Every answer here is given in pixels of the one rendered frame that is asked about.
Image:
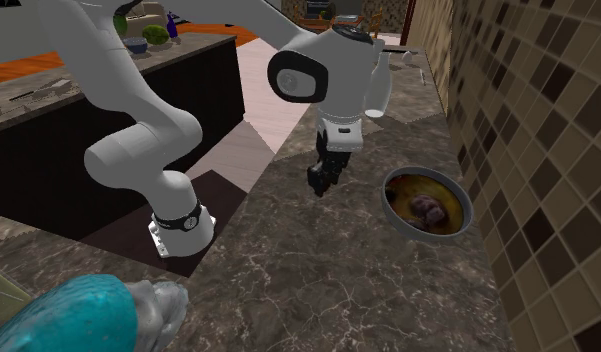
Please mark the blue bottle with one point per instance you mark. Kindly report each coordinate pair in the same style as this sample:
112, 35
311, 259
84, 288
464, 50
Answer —
172, 27

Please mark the green round ball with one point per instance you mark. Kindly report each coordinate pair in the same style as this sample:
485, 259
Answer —
155, 34

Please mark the small white egg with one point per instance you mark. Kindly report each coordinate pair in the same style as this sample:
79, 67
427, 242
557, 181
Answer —
406, 57

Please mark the small grey utensil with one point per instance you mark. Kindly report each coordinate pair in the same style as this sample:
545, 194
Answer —
422, 77

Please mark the teal and grey figure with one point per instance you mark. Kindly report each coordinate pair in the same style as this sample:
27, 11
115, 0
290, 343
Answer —
80, 317

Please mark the dark kitchen island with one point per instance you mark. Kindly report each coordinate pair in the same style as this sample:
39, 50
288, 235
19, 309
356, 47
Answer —
41, 161

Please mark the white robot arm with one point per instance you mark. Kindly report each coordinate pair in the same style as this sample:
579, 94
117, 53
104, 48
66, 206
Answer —
149, 122

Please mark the dark robot stand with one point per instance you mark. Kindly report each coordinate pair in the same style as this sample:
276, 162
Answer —
129, 234

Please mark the white bottle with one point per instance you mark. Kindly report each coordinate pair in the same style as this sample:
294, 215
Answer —
381, 88

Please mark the grey bowl with brown food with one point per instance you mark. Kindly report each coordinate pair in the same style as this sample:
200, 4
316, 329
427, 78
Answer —
426, 204

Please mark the blue bowl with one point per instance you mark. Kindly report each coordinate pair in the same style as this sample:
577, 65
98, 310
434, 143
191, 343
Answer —
136, 45

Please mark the wooden dining table with chairs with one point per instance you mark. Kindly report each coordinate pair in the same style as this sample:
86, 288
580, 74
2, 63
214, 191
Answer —
324, 22

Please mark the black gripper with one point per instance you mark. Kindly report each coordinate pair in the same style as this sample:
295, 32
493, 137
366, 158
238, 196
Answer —
335, 161

